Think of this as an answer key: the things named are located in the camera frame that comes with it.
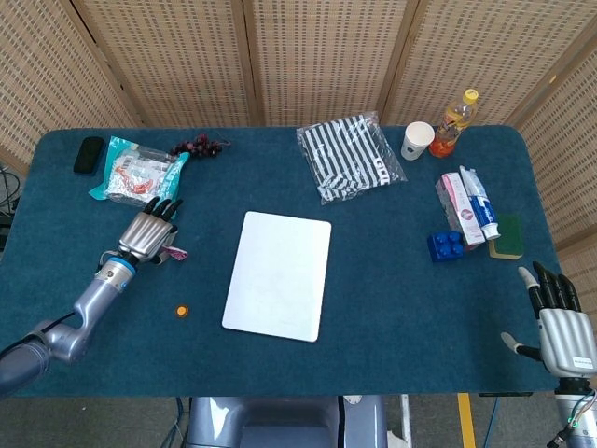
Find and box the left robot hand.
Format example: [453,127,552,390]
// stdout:
[117,196,184,265]

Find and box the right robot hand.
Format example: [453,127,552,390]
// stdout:
[500,260,597,379]

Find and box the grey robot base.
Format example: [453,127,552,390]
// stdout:
[186,395,389,448]

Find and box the white rectangular board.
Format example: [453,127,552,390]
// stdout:
[221,211,333,343]

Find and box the teal snack package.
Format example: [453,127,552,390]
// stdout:
[88,135,191,209]

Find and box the black eraser block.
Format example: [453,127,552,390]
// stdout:
[73,136,106,175]

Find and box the dark purple grape bunch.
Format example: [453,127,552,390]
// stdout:
[169,133,231,160]

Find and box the green yellow sponge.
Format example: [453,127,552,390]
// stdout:
[488,213,524,260]

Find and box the blue felt table mat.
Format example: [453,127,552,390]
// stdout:
[0,124,561,398]

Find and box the blue building block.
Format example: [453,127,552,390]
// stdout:
[426,231,467,263]

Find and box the blue white toothpaste tube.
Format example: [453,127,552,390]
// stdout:
[458,165,502,241]

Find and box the pink toothpaste box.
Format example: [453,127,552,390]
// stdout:
[435,172,486,247]

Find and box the striped cloth in plastic bag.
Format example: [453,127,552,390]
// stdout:
[296,110,408,206]

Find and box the woven folding screen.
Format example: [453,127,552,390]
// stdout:
[0,0,597,300]

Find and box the orange drink bottle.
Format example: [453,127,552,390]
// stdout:
[428,88,480,159]

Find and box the white paper cup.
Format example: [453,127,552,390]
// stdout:
[400,121,436,161]

